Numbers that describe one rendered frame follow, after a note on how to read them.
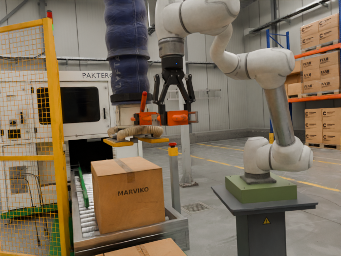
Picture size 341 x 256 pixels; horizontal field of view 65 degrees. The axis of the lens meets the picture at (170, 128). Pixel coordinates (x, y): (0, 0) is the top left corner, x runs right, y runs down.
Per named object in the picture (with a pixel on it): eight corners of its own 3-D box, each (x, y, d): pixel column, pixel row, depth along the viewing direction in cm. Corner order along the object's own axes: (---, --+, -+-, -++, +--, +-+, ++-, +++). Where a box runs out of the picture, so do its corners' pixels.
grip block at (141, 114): (133, 125, 128) (132, 113, 128) (152, 124, 132) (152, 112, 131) (138, 125, 120) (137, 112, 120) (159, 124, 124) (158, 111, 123)
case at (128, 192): (94, 211, 214) (90, 161, 212) (142, 202, 228) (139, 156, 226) (102, 243, 158) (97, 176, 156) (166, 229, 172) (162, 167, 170)
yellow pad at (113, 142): (103, 141, 160) (102, 133, 160) (120, 140, 164) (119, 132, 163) (113, 147, 128) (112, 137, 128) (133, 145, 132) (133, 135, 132)
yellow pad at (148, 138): (134, 139, 167) (133, 131, 167) (149, 137, 171) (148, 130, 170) (150, 144, 135) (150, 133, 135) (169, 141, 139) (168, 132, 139)
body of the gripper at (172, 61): (178, 60, 98) (180, 86, 98) (157, 60, 95) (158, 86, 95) (187, 56, 91) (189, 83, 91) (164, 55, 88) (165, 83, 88)
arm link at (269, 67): (278, 157, 172) (316, 159, 159) (272, 176, 162) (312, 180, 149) (249, 45, 134) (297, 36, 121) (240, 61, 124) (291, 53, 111)
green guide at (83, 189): (72, 173, 367) (72, 167, 367) (80, 172, 371) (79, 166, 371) (75, 210, 218) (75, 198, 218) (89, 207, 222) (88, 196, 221)
